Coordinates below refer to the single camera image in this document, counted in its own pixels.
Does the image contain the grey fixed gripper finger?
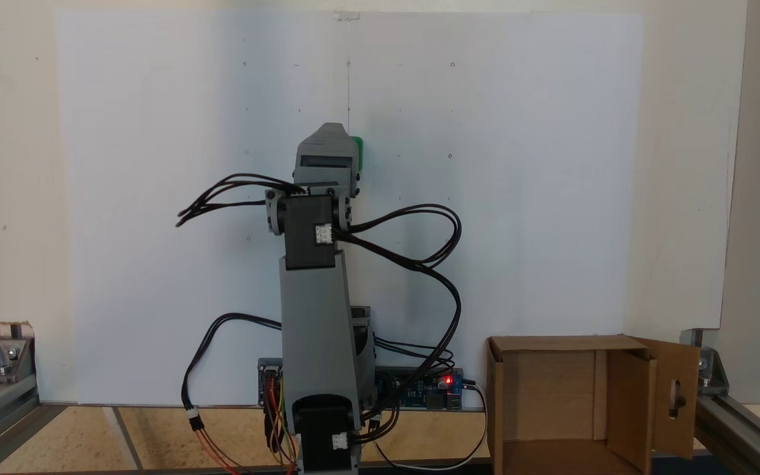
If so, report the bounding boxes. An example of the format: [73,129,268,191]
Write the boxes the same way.
[296,123,354,156]

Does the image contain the white paper sheet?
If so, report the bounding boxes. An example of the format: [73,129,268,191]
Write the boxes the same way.
[53,10,645,406]

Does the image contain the blue circuit board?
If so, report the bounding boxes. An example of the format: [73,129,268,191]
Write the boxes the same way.
[377,367,466,412]

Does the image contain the brown cardboard box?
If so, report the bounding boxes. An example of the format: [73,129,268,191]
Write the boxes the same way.
[486,334,701,475]

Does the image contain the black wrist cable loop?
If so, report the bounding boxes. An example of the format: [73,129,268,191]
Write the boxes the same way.
[176,173,306,229]

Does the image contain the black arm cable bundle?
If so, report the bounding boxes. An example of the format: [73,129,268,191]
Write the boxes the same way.
[337,204,464,426]

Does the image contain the circuit board with jumper wires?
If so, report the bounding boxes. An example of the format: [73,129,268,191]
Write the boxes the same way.
[258,358,286,407]

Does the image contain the coloured jumper wires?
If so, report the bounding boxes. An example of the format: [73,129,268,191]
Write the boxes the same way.
[263,376,301,475]

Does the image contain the black power cable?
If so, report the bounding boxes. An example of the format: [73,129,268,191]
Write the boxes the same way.
[181,313,285,418]

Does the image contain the red orange wire pair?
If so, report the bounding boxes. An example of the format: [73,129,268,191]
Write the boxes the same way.
[189,409,242,475]

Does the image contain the white usb cable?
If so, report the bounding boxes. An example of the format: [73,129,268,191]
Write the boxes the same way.
[373,381,490,473]

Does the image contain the metal corner bracket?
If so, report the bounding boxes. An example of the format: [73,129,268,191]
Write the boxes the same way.
[697,348,730,396]
[0,336,35,385]

